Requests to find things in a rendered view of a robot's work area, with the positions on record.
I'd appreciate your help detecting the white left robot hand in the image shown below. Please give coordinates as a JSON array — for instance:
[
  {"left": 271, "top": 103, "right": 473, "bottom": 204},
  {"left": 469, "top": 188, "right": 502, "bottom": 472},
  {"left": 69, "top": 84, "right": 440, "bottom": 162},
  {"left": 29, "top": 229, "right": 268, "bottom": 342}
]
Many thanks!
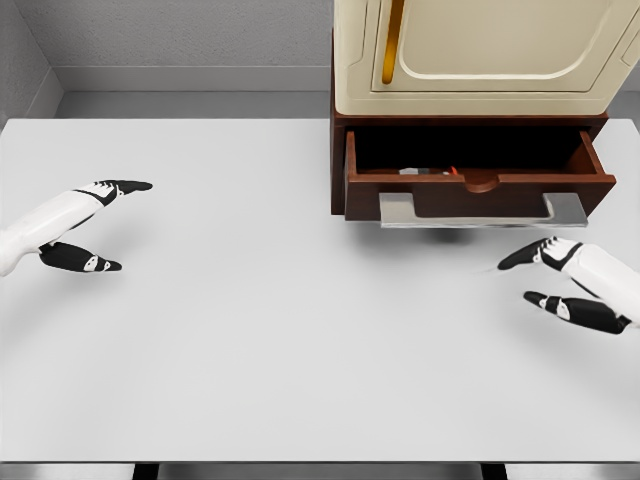
[{"left": 14, "top": 179, "right": 154, "bottom": 274}]

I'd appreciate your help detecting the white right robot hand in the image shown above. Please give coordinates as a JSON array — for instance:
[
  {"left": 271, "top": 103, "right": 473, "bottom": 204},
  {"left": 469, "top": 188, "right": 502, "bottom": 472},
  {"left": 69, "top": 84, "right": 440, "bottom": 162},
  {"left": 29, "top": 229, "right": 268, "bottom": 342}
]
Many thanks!
[{"left": 497, "top": 235, "right": 640, "bottom": 336}]

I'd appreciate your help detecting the brown wooden drawer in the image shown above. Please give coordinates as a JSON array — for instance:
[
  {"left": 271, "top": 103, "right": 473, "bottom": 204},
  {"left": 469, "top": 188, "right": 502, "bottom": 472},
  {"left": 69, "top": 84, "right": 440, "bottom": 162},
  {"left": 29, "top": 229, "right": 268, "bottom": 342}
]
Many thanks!
[{"left": 343, "top": 128, "right": 617, "bottom": 224}]

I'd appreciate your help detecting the cream cabinet door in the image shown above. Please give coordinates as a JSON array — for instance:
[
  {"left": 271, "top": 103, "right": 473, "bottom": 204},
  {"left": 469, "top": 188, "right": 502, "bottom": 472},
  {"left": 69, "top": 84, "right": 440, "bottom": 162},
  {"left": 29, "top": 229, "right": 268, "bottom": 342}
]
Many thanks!
[{"left": 370, "top": 0, "right": 627, "bottom": 94}]

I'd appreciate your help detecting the cream cabinet with brown base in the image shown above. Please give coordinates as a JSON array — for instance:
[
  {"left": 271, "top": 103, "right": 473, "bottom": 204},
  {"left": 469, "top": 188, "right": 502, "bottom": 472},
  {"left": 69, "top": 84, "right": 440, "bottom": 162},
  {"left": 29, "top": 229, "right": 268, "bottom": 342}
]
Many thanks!
[{"left": 329, "top": 0, "right": 640, "bottom": 217}]

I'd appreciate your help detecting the silver drawer handle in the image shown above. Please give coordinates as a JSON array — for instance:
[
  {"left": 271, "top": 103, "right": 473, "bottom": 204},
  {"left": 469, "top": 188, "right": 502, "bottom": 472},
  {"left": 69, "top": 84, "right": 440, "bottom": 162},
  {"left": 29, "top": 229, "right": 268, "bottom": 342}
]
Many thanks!
[{"left": 378, "top": 191, "right": 589, "bottom": 230}]

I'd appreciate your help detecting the grey and red switch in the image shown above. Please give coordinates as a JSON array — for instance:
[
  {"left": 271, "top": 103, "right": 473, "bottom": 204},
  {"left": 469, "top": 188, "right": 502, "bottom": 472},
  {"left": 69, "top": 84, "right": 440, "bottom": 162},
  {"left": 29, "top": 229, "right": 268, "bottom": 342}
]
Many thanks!
[{"left": 398, "top": 165, "right": 466, "bottom": 178}]

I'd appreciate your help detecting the gold door handle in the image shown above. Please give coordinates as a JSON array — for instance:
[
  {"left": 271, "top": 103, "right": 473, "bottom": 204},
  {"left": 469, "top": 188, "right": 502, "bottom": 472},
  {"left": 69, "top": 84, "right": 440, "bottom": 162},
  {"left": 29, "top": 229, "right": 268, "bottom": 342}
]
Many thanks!
[{"left": 381, "top": 0, "right": 406, "bottom": 86}]

